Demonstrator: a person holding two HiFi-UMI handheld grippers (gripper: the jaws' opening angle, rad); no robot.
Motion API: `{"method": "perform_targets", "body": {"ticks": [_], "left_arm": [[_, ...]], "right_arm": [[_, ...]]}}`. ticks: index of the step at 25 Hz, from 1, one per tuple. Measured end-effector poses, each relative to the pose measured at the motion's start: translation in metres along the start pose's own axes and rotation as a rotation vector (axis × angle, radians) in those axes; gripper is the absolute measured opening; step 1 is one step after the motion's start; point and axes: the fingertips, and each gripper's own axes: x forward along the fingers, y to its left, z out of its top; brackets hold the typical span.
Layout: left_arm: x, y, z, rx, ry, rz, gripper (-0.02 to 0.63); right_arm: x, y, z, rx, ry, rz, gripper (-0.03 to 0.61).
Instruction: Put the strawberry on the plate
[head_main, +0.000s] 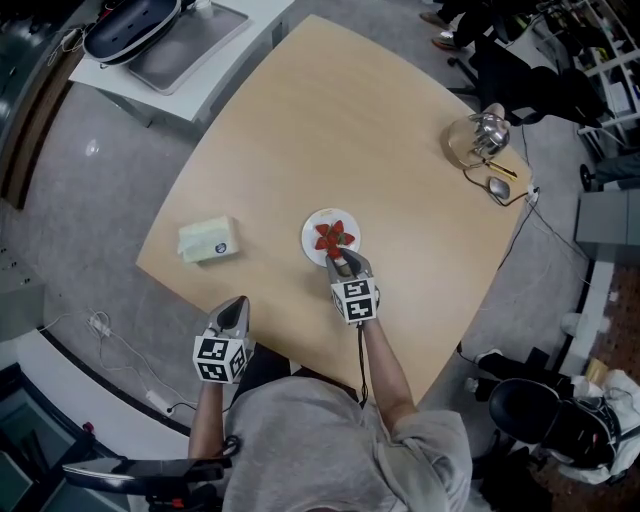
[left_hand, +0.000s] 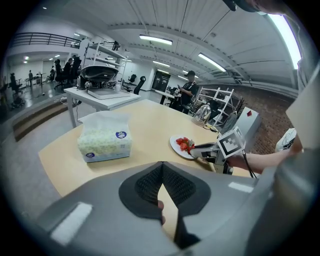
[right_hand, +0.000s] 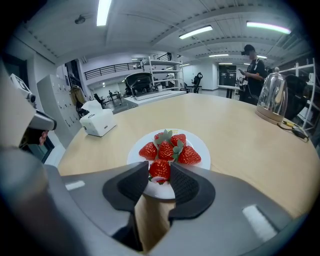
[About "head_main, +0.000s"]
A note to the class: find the black office chair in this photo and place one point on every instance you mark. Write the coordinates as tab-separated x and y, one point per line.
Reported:
525	85

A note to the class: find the person's grey shirt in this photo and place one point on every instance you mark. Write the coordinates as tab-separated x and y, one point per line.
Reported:
320	450

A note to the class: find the person's right forearm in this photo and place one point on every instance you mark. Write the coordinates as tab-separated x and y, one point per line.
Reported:
387	375

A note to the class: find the wooden box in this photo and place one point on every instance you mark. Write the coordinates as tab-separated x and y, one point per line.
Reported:
596	370

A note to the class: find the brown wooden panel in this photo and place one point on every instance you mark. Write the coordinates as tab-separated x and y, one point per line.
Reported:
30	140

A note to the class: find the yellow utility knife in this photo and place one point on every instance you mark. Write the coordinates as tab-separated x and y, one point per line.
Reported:
500	169

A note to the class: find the grey refrigerator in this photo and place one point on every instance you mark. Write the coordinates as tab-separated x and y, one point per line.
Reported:
607	225

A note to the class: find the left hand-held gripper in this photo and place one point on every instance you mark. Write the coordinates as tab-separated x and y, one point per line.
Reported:
220	357

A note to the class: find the white metal shelf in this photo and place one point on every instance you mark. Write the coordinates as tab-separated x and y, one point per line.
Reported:
615	60

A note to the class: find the red strawberry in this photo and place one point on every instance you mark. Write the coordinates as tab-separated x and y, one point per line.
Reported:
322	231
339	227
336	258
348	239
321	244

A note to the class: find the black hard shell backpack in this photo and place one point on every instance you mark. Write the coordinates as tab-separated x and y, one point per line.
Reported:
130	27

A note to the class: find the white plate with strawberries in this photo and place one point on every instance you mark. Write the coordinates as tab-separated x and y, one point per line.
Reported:
311	252

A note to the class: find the white trash bin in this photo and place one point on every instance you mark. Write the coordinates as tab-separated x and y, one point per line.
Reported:
573	324

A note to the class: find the grey tray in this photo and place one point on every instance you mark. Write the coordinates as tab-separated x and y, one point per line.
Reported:
190	45

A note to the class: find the grey computer mouse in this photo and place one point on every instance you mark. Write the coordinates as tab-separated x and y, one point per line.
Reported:
500	187

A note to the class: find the person's dark trousers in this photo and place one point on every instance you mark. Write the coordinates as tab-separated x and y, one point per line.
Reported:
265	362

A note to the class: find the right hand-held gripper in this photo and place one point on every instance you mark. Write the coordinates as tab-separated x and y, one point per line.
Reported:
357	302

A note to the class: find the person's left forearm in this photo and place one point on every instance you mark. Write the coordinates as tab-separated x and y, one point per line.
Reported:
207	420

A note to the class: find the grey metal cabinet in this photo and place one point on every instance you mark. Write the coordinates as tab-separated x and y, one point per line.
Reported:
20	295

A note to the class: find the white side table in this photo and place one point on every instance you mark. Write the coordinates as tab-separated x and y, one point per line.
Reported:
210	85

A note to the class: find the white curved ledge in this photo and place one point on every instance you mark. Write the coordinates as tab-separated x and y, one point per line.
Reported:
100	395

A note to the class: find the steel kettle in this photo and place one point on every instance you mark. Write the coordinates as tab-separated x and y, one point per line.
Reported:
475	137

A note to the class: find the pale green tissue box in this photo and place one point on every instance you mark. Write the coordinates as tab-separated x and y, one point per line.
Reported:
207	240

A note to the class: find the white power strip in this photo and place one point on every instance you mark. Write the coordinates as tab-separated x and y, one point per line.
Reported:
99	322
533	193
156	399

